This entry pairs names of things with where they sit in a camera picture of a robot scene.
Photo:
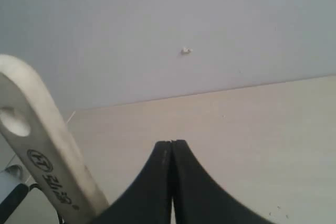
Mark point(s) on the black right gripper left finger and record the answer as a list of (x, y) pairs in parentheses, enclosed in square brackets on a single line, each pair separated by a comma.
[(149, 198)]

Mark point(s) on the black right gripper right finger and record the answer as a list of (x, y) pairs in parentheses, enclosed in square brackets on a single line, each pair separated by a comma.
[(198, 198)]

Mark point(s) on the white wooden paint brush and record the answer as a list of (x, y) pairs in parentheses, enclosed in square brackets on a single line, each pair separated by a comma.
[(35, 130)]

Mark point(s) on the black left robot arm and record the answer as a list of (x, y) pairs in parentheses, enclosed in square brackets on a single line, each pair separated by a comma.
[(13, 190)]

